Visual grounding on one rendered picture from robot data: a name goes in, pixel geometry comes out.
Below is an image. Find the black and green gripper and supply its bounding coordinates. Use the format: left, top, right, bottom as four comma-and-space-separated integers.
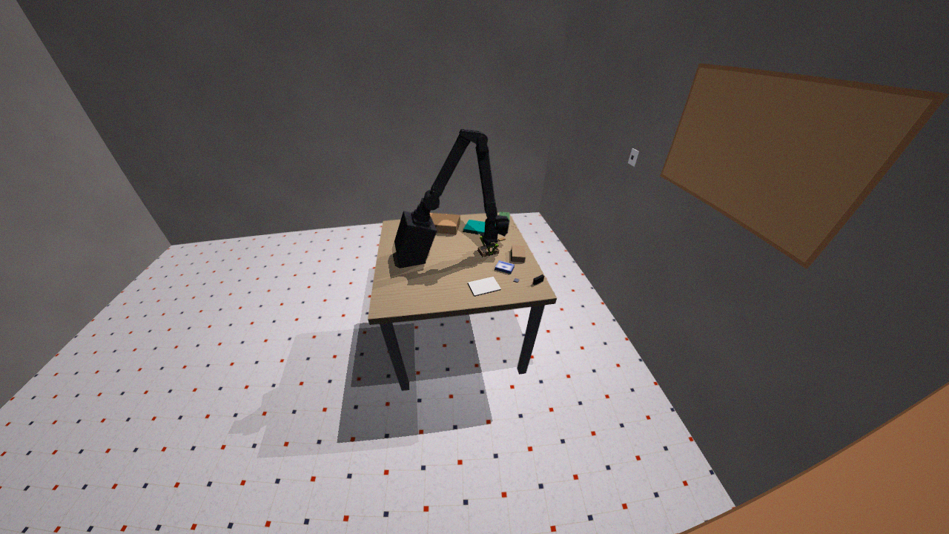
480, 229, 498, 255

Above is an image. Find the wooden puzzle tray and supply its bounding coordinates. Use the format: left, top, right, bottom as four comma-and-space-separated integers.
477, 245, 499, 257

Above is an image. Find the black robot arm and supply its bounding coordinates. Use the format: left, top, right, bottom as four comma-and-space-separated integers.
411, 129, 509, 240

